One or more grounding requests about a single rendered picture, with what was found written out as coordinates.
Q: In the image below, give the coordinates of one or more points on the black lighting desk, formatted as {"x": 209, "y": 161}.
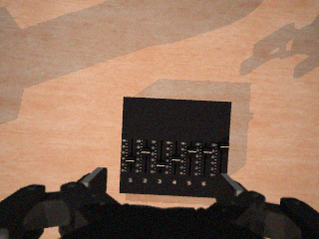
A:
{"x": 173, "y": 147}

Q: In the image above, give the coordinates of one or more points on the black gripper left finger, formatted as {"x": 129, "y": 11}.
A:
{"x": 50, "y": 209}

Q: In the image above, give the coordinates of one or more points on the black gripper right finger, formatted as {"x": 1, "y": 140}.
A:
{"x": 291, "y": 219}

